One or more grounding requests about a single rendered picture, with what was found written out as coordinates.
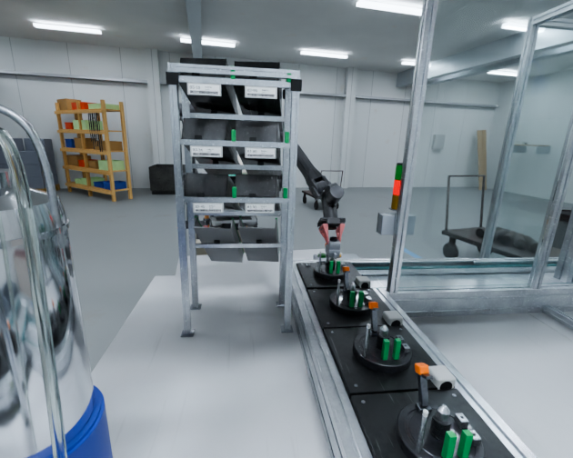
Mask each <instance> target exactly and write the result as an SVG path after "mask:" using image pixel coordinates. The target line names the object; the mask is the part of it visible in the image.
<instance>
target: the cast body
mask: <svg viewBox="0 0 573 458"><path fill-rule="evenodd" d="M340 244H341V243H340V242H339V240H338V239H337V237H334V236H332V237H330V239H328V244H326V249H325V252H326V253H327V256H328V257H333V258H334V259H335V260H336V259H337V258H338V257H339V256H340Z"/></svg>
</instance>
